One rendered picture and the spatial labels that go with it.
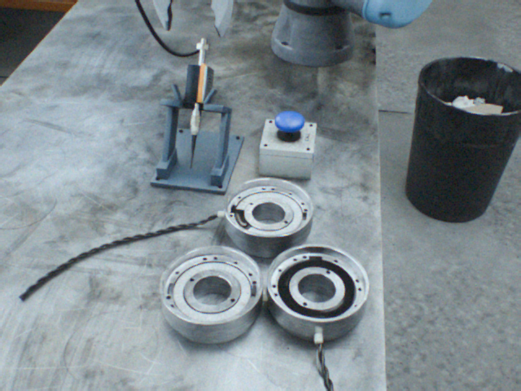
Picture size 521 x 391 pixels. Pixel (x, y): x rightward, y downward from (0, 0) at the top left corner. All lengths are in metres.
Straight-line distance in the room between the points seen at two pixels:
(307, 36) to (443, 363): 0.94
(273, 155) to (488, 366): 1.04
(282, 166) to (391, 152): 1.49
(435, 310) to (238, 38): 0.96
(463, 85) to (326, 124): 1.18
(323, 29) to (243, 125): 0.24
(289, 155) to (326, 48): 0.32
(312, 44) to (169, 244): 0.49
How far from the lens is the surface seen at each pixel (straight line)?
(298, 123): 0.80
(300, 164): 0.80
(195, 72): 0.79
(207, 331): 0.61
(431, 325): 1.73
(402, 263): 1.86
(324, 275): 0.66
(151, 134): 0.91
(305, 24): 1.07
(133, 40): 1.17
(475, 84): 2.07
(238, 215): 0.72
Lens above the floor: 1.31
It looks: 40 degrees down
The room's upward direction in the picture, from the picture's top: 2 degrees clockwise
